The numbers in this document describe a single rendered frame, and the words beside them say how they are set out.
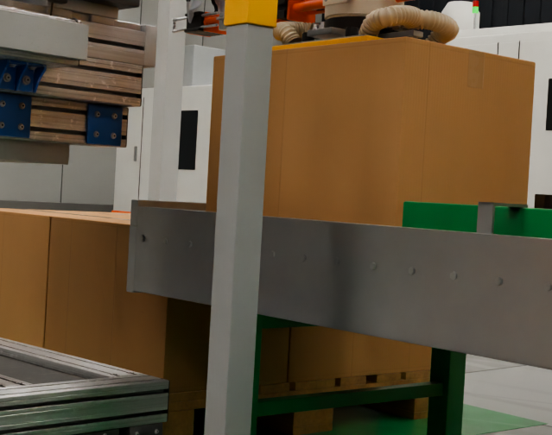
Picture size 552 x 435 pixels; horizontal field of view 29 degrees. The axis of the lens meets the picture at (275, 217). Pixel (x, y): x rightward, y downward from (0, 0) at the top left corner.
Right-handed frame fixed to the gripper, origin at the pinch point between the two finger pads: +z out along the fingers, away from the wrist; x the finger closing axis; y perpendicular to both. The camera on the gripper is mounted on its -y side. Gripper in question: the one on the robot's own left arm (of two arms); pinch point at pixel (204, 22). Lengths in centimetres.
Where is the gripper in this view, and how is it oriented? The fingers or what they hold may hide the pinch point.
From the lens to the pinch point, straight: 289.2
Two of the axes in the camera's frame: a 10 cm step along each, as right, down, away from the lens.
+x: 7.8, 0.3, 6.3
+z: -0.5, 10.0, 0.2
